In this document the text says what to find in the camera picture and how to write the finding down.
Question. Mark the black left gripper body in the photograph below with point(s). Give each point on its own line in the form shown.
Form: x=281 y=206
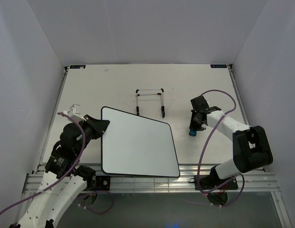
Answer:
x=88 y=136

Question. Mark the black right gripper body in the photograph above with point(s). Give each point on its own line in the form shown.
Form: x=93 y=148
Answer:
x=194 y=124

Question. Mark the blue bone-shaped whiteboard eraser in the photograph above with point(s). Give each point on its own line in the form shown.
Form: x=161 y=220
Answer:
x=192 y=133

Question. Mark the white whiteboard black frame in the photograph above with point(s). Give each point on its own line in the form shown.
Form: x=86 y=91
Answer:
x=137 y=146

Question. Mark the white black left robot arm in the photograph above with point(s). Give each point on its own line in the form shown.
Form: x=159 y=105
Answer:
x=64 y=177

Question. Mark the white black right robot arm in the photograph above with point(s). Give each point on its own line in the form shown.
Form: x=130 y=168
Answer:
x=250 y=146

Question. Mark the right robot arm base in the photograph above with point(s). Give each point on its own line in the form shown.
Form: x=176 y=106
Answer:
x=220 y=195

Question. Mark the metal whiteboard stand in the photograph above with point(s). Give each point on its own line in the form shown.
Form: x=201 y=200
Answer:
x=150 y=94

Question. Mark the blue label right corner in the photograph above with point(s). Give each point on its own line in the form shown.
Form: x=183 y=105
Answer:
x=218 y=66

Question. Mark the blue label corner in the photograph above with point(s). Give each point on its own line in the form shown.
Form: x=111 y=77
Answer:
x=77 y=66
x=218 y=66

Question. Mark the blue label left corner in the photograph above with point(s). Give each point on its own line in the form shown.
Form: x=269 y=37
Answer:
x=77 y=66

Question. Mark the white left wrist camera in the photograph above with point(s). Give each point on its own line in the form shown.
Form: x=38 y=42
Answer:
x=73 y=114

